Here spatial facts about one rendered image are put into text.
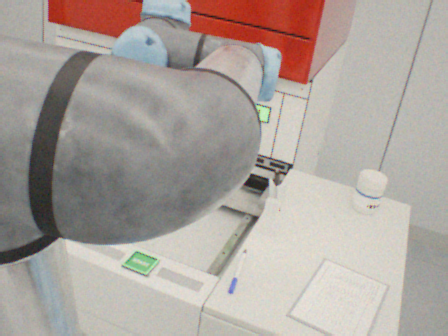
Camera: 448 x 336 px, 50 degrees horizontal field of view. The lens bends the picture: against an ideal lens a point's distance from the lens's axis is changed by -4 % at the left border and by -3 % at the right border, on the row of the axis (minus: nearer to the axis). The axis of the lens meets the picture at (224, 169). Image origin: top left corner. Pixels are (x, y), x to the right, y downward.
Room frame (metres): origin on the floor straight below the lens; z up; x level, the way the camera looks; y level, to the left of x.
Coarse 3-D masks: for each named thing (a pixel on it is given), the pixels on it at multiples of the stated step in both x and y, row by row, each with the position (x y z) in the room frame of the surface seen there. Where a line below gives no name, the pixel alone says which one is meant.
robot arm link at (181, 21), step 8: (144, 0) 0.75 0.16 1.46; (152, 0) 0.73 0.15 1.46; (160, 0) 0.74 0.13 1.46; (168, 0) 0.75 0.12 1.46; (176, 0) 0.76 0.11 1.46; (144, 8) 0.74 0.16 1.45; (152, 8) 0.73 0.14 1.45; (160, 8) 0.72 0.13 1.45; (168, 8) 0.72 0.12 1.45; (176, 8) 0.73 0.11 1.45; (184, 8) 0.74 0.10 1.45; (144, 16) 0.73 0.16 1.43; (152, 16) 0.72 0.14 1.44; (160, 16) 0.72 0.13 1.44; (168, 16) 0.72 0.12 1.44; (176, 16) 0.73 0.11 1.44; (184, 16) 0.74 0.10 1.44; (176, 24) 0.72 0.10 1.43; (184, 24) 0.74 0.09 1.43
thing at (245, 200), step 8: (240, 192) 1.22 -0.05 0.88; (248, 192) 1.23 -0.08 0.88; (256, 192) 1.23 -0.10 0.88; (232, 200) 1.17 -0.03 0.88; (240, 200) 1.17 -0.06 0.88; (248, 200) 1.18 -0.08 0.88; (256, 200) 1.19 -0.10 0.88; (240, 208) 1.17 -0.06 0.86; (248, 208) 1.16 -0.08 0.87; (256, 208) 1.15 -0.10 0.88
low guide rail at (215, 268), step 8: (248, 216) 1.15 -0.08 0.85; (240, 224) 1.10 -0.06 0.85; (248, 224) 1.12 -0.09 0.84; (240, 232) 1.07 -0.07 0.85; (232, 240) 1.03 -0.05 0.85; (240, 240) 1.06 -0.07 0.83; (224, 248) 0.99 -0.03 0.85; (232, 248) 1.00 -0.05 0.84; (216, 256) 0.95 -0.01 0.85; (224, 256) 0.96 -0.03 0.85; (216, 264) 0.92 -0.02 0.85; (224, 264) 0.96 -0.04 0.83; (208, 272) 0.89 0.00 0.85; (216, 272) 0.90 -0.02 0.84
